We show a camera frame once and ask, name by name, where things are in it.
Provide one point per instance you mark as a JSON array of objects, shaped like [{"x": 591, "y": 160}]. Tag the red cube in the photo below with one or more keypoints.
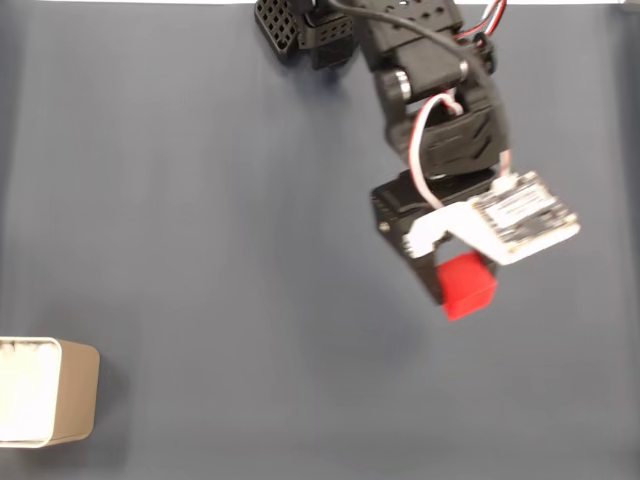
[{"x": 465, "y": 290}]

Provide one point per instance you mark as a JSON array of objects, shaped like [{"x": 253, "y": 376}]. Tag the beige box with white inside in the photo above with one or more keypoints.
[{"x": 75, "y": 395}]

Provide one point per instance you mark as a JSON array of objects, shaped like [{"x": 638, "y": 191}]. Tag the dark grey mat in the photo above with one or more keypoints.
[{"x": 200, "y": 250}]

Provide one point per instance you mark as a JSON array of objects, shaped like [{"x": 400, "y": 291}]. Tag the white camera board with mount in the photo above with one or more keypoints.
[{"x": 520, "y": 220}]

